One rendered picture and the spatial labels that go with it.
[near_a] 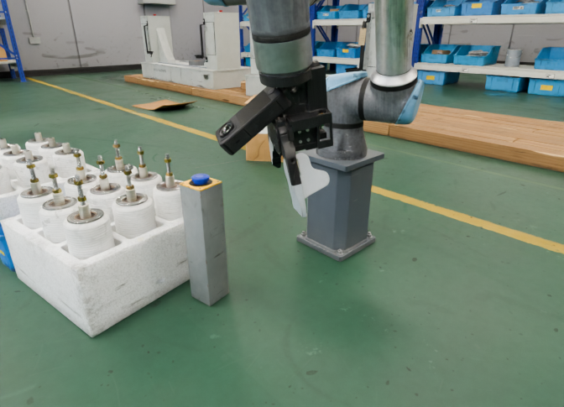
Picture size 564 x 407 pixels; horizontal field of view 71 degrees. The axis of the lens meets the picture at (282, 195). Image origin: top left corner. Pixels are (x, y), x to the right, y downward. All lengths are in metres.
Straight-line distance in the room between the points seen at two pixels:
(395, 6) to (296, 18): 0.50
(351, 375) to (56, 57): 6.87
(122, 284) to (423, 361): 0.69
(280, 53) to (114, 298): 0.70
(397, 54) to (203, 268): 0.68
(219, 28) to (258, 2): 3.72
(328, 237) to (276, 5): 0.84
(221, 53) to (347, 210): 3.26
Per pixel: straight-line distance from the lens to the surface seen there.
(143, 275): 1.03
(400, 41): 1.01
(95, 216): 0.98
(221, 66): 4.23
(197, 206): 0.90
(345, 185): 1.13
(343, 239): 1.20
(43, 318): 1.14
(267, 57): 0.52
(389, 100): 1.05
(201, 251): 0.96
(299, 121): 0.55
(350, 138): 1.12
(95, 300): 0.98
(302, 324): 0.97
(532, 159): 2.37
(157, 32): 5.43
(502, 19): 5.23
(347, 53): 6.26
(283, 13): 0.50
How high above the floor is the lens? 0.64
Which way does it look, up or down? 23 degrees down
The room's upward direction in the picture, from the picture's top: straight up
